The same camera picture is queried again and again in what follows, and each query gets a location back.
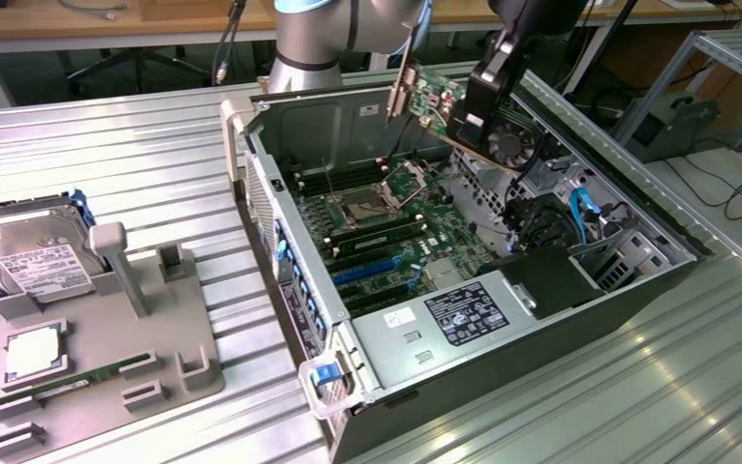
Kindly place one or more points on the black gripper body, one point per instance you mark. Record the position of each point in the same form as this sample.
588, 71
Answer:
538, 14

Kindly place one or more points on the green graphics card with fan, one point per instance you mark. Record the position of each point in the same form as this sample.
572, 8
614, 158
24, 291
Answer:
438, 104

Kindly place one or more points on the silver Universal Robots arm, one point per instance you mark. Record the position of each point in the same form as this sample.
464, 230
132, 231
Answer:
320, 38

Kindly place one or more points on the metal socket cover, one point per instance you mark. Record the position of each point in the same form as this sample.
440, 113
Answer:
404, 181

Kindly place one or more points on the black box on floor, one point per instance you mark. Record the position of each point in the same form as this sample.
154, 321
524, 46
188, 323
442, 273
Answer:
677, 128

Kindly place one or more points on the black RAM slots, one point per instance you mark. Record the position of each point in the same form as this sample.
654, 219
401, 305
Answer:
338, 176

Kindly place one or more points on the thin metal locking lever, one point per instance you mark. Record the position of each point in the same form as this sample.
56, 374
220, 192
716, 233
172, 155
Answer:
330, 181

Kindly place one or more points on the CPU socket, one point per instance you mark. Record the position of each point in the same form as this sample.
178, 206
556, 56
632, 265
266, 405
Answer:
365, 207

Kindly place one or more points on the open grey PC case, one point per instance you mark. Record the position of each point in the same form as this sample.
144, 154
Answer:
448, 241

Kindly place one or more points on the green motherboard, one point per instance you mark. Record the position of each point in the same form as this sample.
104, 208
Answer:
384, 232

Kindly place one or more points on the installed RAM stick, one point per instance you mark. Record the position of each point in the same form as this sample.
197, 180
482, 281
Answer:
377, 238

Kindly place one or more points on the metal disk bay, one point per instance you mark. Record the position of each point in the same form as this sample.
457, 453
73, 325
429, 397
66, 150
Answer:
629, 256

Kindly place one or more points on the blue expansion slot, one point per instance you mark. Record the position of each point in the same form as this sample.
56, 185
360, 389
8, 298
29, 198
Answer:
368, 270

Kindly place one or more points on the black expansion slot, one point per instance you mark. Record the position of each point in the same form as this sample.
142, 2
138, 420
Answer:
377, 294

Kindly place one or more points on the grey power supply with labels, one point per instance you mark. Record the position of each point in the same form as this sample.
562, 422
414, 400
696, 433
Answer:
448, 333

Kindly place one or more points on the black office chair base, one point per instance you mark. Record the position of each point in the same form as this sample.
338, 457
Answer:
136, 67

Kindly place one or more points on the wooden desk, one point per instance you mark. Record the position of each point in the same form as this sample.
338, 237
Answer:
120, 19

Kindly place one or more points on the blue case latch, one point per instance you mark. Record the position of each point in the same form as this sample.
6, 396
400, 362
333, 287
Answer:
324, 375

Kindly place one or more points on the hard disk with blue carrier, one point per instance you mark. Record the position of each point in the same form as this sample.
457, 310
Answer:
22, 246

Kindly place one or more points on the grey parts rack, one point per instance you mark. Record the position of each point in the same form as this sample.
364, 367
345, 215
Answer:
106, 348

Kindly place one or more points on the silver CPU chip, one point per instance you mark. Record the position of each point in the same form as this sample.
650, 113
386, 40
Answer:
34, 355

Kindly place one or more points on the green RAM stick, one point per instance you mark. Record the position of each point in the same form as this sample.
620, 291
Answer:
61, 386

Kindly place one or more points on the metal slat shelf frame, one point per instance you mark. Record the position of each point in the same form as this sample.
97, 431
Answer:
732, 53

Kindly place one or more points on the black plastic air duct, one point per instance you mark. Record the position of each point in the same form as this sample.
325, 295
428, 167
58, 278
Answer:
541, 280

